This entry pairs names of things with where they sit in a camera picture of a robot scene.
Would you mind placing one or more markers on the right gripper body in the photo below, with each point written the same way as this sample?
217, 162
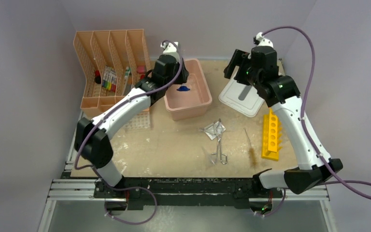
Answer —
243, 60

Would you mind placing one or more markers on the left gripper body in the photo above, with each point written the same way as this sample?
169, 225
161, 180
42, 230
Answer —
180, 79

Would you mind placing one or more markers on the pink plastic bin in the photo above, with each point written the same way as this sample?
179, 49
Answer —
192, 103

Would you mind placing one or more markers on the clear acrylic tube rack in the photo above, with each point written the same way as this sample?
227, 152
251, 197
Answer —
139, 122

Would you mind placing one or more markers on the yellow test tube rack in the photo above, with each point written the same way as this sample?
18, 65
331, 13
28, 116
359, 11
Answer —
271, 137

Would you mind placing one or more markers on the metal crucible tongs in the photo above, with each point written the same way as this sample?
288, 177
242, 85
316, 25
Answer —
218, 155

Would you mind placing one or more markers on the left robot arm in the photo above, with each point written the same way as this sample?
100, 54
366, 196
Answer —
92, 138

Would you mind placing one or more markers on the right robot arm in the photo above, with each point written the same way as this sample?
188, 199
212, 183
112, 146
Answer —
259, 69

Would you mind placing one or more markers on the white plastic lid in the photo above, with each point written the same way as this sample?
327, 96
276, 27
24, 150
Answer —
242, 98

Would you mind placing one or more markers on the pink box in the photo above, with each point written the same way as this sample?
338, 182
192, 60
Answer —
141, 69

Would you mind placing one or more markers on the green capped tube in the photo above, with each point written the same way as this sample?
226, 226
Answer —
126, 79

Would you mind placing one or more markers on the clear plastic bag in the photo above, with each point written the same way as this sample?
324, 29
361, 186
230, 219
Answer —
213, 130

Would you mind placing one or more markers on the peach desk organizer rack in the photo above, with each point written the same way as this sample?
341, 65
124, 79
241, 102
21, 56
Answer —
117, 49

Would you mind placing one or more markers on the coloured marker pack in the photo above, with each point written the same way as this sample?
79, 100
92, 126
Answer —
109, 80

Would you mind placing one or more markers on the red black bottle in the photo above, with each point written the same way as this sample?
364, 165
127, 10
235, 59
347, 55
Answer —
98, 77

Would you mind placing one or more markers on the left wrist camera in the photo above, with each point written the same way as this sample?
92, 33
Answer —
169, 47

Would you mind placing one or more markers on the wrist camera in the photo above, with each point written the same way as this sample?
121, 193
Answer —
169, 47
261, 40

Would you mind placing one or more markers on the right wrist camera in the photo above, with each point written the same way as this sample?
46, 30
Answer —
261, 40

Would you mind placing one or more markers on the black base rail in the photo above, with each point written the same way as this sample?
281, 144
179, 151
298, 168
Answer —
238, 192

